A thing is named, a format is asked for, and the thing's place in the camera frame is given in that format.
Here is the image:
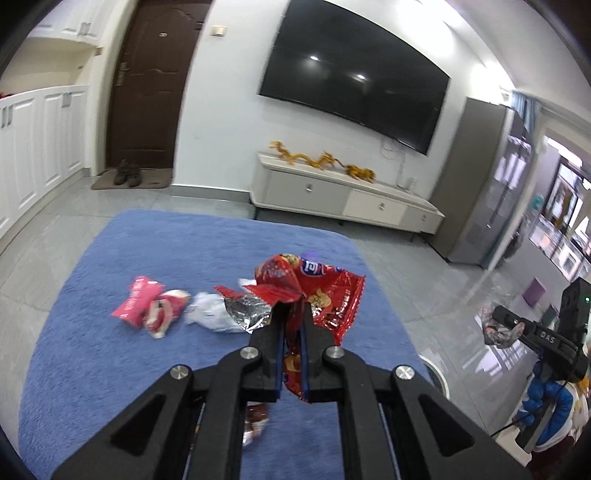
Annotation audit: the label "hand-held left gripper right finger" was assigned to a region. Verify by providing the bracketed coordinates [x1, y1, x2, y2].
[299, 305, 533, 480]

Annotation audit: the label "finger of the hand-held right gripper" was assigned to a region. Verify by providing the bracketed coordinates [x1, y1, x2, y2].
[492, 305, 561, 356]

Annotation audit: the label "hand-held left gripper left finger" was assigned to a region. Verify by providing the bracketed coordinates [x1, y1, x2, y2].
[51, 305, 288, 480]

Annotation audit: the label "grey snack wrapper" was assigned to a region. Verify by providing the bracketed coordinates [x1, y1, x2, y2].
[479, 305, 521, 348]

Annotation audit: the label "red snack bag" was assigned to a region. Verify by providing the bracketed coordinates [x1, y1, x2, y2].
[242, 253, 367, 404]

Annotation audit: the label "white round bin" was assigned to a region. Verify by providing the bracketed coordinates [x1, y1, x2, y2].
[417, 353, 451, 400]

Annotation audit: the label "purple stool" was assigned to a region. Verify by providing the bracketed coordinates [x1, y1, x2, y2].
[523, 276, 548, 306]

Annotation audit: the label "silver foil snack wrapper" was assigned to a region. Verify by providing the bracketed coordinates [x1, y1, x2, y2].
[213, 284, 278, 334]

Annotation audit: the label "red and white snack packet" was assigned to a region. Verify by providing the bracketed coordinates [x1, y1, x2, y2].
[143, 289, 193, 340]

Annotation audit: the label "grey refrigerator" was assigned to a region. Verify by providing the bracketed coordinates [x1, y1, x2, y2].
[431, 96, 533, 269]

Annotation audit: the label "pink snack packet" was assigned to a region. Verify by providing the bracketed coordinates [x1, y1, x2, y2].
[110, 275, 165, 329]

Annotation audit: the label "white television cabinet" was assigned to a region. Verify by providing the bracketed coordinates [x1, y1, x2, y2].
[250, 152, 445, 241]

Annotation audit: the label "blue rug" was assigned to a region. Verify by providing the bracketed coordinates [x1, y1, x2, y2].
[18, 209, 445, 480]

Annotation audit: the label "small golden ornament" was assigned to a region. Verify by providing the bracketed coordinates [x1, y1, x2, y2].
[346, 164, 378, 182]

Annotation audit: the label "long golden dragon ornament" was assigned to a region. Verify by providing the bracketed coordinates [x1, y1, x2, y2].
[270, 140, 345, 173]

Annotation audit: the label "blue curtain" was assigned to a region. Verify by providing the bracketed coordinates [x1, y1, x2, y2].
[512, 90, 542, 140]

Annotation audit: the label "brown doormat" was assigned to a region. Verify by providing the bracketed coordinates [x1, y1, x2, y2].
[90, 168, 173, 191]

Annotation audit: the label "brown entrance door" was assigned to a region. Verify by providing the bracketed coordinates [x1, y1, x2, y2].
[105, 0, 213, 170]

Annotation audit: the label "white floor cabinets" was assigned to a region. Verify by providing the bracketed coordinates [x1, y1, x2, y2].
[0, 84, 89, 241]

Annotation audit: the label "black cable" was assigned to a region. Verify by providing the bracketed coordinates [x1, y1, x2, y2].
[489, 416, 528, 438]

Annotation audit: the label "white television cables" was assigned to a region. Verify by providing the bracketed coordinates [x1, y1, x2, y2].
[380, 136, 408, 185]

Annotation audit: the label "wall-mounted black television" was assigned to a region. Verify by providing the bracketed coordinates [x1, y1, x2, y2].
[257, 0, 451, 156]

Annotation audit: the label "white wall cabinets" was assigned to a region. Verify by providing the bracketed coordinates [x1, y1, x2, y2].
[27, 0, 112, 48]

